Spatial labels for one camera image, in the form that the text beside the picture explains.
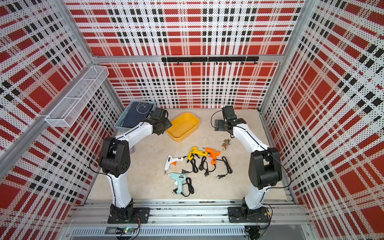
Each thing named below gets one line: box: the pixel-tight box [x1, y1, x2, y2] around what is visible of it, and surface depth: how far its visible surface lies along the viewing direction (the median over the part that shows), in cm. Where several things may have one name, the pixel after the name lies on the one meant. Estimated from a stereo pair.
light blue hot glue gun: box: [168, 172, 186, 194], surface depth 85 cm
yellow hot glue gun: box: [186, 146, 208, 164], surface depth 96 cm
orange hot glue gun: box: [201, 147, 221, 166], surface depth 96 cm
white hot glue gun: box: [164, 155, 184, 175], surface depth 93 cm
